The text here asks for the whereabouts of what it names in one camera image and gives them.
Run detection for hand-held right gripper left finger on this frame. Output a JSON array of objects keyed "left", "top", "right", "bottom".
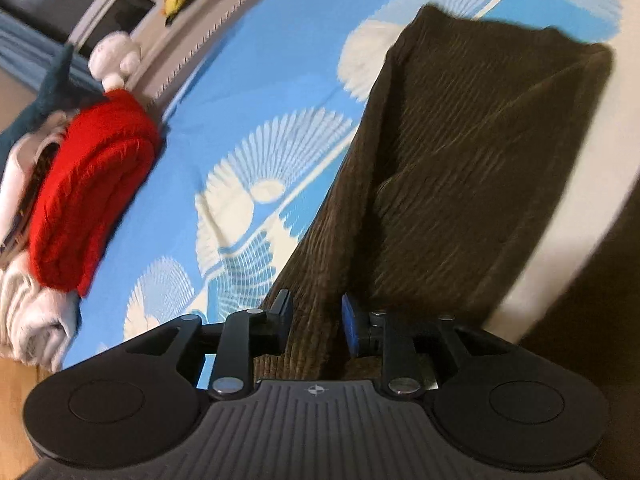
[{"left": 121, "top": 289, "right": 294, "bottom": 401}]

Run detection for teal plush toy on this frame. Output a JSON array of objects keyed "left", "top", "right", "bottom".
[{"left": 0, "top": 42, "right": 106, "bottom": 181}]

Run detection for grey bed headboard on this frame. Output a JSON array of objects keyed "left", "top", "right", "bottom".
[{"left": 120, "top": 0, "right": 321, "bottom": 111}]

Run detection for red knitted sweater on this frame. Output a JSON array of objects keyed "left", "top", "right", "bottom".
[{"left": 27, "top": 88, "right": 162, "bottom": 297}]

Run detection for brown corduroy pants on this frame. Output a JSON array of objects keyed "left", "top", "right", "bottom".
[{"left": 254, "top": 4, "right": 615, "bottom": 381}]

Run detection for white plush toy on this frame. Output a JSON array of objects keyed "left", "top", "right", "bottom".
[{"left": 88, "top": 31, "right": 144, "bottom": 92}]

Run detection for white folded cloth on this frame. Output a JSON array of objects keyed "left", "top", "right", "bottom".
[{"left": 0, "top": 255, "right": 81, "bottom": 372}]

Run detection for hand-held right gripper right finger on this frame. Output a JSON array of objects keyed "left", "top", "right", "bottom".
[{"left": 341, "top": 294, "right": 506, "bottom": 397}]

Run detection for blue white patterned bed sheet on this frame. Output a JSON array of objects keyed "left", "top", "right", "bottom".
[{"left": 60, "top": 0, "right": 632, "bottom": 372}]

